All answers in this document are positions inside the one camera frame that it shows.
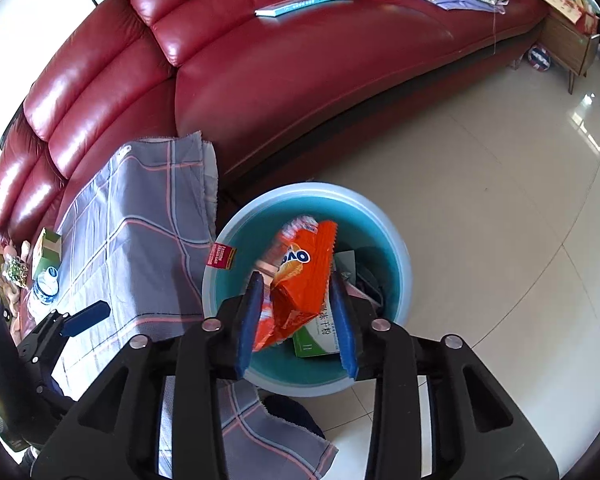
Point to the orange snack packet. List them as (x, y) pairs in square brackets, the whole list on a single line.
[(300, 280)]

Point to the green and white carton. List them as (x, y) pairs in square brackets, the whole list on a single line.
[(47, 250)]

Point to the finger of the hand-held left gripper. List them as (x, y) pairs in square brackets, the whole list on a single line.
[(87, 317)]

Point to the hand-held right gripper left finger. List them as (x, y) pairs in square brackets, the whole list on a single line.
[(247, 330)]

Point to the white and green medicine box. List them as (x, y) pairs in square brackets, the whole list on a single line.
[(320, 337)]

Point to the teal book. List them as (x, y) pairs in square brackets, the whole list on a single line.
[(305, 2)]

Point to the teal plastic bin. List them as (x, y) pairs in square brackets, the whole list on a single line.
[(375, 240)]

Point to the clear plastic water bottle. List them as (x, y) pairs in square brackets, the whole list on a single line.
[(45, 287)]

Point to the red leather sofa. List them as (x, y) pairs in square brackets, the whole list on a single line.
[(280, 85)]

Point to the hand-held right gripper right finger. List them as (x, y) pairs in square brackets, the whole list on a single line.
[(342, 325)]

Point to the grey plaid cloth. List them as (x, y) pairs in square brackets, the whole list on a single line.
[(130, 240)]

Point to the pink plush toy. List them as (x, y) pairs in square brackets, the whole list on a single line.
[(11, 249)]

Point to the wooden cabinet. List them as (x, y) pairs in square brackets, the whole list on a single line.
[(565, 40)]

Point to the blue and white ball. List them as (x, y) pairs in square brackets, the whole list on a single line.
[(538, 57)]

